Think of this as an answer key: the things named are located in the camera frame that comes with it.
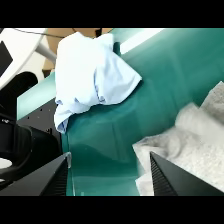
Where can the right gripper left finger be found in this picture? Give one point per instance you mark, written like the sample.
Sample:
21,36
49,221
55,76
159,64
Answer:
46,180

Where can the light blue shirt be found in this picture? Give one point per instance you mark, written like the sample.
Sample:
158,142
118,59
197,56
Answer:
90,73

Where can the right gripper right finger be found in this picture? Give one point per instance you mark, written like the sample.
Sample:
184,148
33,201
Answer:
180,183

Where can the pale pink garment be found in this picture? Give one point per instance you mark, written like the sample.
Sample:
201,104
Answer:
196,146

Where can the black mounting plate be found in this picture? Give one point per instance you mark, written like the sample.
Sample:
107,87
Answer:
38,116

